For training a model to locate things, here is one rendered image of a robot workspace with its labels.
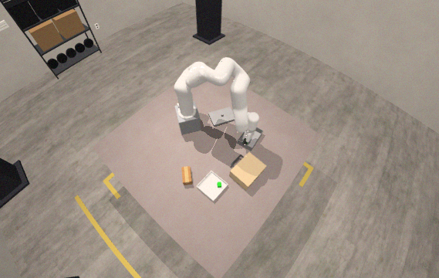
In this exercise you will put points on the brown cardboard box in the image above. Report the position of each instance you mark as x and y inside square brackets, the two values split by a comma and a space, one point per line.
[186, 175]

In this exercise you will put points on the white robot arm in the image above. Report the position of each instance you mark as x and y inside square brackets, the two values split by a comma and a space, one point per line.
[227, 67]

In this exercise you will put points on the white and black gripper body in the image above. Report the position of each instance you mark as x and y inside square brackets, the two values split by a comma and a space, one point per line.
[248, 136]

